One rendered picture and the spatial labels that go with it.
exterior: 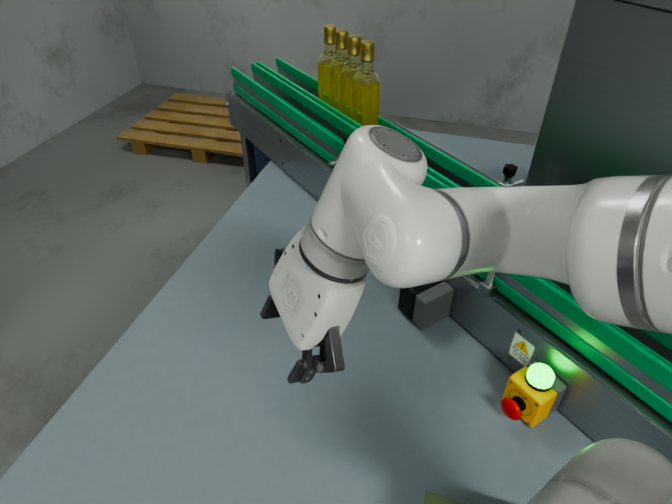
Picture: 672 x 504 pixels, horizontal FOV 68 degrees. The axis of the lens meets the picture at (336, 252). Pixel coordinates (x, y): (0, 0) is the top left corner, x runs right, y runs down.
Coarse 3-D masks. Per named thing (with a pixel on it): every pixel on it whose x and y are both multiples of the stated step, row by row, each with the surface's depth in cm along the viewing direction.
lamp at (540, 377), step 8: (536, 368) 84; (544, 368) 84; (528, 376) 85; (536, 376) 83; (544, 376) 83; (552, 376) 83; (528, 384) 85; (536, 384) 84; (544, 384) 83; (552, 384) 84
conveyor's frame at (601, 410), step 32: (256, 128) 162; (288, 160) 150; (320, 160) 135; (320, 192) 139; (480, 320) 99; (512, 320) 91; (512, 352) 94; (544, 352) 87; (576, 384) 84; (608, 384) 79; (576, 416) 86; (608, 416) 80; (640, 416) 75
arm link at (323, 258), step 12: (312, 240) 47; (312, 252) 47; (324, 252) 46; (324, 264) 47; (336, 264) 46; (348, 264) 46; (360, 264) 47; (336, 276) 47; (348, 276) 48; (360, 276) 49
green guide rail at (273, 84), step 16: (256, 64) 169; (256, 80) 172; (272, 80) 161; (288, 96) 156; (304, 96) 147; (304, 112) 151; (320, 112) 142; (336, 128) 138; (352, 128) 131; (432, 176) 112; (560, 288) 91; (640, 336) 81; (656, 336) 78; (656, 352) 80
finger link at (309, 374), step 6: (300, 360) 55; (312, 360) 54; (318, 360) 53; (324, 360) 54; (294, 366) 55; (300, 366) 55; (312, 366) 54; (318, 366) 52; (324, 366) 52; (294, 372) 55; (300, 372) 56; (306, 372) 55; (312, 372) 56; (318, 372) 53; (288, 378) 57; (294, 378) 56; (300, 378) 56; (306, 378) 56; (312, 378) 57
